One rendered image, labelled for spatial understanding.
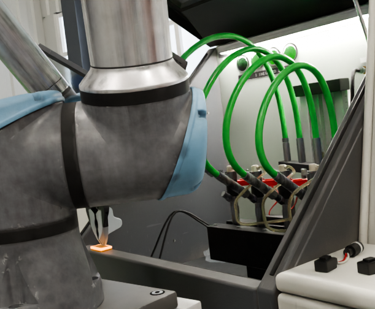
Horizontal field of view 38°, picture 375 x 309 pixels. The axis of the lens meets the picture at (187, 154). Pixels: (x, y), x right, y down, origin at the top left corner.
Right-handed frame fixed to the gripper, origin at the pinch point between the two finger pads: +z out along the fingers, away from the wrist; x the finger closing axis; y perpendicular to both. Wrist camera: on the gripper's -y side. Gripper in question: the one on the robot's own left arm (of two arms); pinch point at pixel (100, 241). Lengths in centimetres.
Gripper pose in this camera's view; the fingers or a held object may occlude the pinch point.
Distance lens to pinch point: 131.4
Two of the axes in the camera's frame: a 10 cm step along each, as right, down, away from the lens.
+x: -6.2, 0.3, 7.9
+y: 7.8, -1.2, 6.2
